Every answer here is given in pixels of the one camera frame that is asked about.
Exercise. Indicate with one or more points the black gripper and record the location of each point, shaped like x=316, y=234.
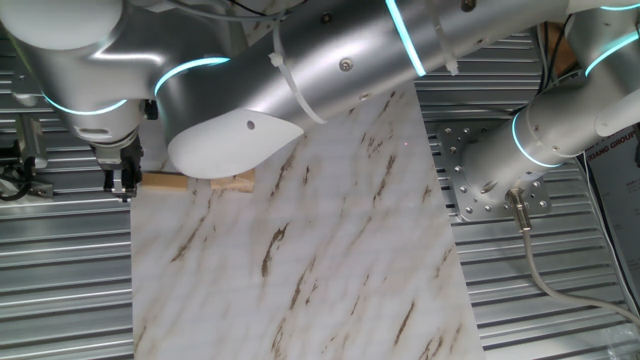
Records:
x=131, y=155

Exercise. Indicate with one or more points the light wooden Jenga block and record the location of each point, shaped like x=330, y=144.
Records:
x=247, y=176
x=232, y=188
x=165, y=181

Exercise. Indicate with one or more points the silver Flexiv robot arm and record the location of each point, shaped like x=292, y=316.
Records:
x=325, y=60

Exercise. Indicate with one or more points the grey clamp device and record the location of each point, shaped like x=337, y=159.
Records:
x=42, y=190

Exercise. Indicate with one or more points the white marble pattern mat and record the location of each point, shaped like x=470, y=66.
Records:
x=325, y=250

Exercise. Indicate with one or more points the brown wooden board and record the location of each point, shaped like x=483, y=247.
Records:
x=565, y=55

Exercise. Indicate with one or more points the white paper with red text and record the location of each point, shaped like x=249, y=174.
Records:
x=620, y=200

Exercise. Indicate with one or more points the silver depth camera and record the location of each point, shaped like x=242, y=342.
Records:
x=32, y=145

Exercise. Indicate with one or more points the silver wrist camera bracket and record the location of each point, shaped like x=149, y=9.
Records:
x=25, y=92

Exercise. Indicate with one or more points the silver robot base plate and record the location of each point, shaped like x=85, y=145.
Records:
x=452, y=150

